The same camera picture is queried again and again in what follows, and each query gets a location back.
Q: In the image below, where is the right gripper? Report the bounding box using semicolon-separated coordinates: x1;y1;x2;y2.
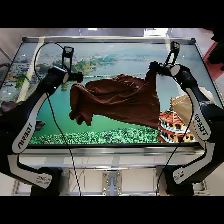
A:
148;61;172;77

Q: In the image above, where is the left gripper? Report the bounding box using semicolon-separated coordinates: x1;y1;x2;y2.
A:
67;72;85;83

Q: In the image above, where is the brown T-shirt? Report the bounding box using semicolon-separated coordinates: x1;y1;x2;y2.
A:
68;69;162;130

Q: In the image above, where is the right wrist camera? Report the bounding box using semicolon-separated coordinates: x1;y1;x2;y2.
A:
164;40;181;67

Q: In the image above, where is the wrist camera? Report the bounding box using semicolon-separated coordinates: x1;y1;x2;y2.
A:
60;45;75;73
164;40;181;67

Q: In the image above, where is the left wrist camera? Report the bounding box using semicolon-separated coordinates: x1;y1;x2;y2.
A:
60;45;75;73

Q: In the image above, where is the silver frame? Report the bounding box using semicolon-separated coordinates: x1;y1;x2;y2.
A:
12;35;214;196

